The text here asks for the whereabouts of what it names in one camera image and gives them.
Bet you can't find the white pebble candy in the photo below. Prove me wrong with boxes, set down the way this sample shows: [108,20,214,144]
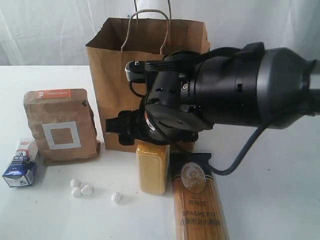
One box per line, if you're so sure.
[111,192,123,204]
[70,178,81,189]
[71,187,82,198]
[80,184,94,196]

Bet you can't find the yellow millet bottle white cap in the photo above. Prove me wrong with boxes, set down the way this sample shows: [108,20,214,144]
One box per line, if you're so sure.
[136,141,170,195]

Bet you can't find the blue white milk carton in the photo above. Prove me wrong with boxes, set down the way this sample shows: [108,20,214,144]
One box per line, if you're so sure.
[2,138,40,188]

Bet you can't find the black camera cable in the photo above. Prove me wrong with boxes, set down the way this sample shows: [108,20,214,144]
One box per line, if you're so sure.
[128,81,308,176]

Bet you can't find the spaghetti packet dark blue top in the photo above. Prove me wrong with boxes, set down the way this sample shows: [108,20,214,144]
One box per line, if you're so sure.
[170,152,230,240]

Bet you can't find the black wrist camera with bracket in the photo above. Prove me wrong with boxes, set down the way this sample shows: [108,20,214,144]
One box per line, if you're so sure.
[124,50,200,83]

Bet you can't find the brown kraft pouch orange label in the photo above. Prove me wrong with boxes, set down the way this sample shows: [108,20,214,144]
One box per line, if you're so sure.
[23,88,100,166]

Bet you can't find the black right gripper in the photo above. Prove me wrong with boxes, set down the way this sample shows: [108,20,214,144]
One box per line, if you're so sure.
[105,69,213,146]

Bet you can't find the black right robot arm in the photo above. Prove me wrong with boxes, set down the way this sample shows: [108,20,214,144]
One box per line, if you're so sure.
[105,42,320,146]

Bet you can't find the brown paper shopping bag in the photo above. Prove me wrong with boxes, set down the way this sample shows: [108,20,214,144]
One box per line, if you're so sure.
[85,0,211,153]

